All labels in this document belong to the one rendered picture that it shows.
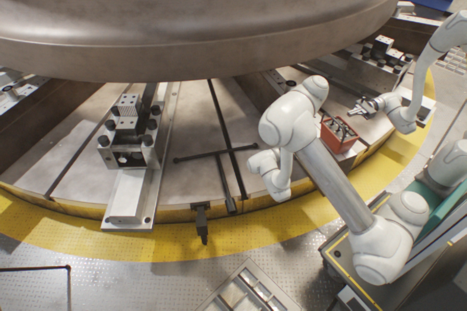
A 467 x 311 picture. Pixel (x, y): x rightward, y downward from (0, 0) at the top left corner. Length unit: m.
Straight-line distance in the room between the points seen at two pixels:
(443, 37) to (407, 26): 2.15
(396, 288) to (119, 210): 1.59
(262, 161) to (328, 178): 0.55
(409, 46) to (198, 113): 2.57
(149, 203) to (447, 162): 1.64
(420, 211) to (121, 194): 1.53
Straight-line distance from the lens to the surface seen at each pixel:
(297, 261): 2.06
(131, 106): 1.79
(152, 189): 1.92
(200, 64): 1.78
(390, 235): 1.13
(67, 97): 2.75
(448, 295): 1.45
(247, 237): 2.08
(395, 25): 3.71
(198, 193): 1.90
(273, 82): 2.14
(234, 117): 2.37
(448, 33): 1.58
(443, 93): 4.01
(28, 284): 2.38
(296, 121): 0.92
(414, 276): 1.93
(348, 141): 1.62
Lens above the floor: 1.91
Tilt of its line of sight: 46 degrees down
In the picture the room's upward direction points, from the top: straight up
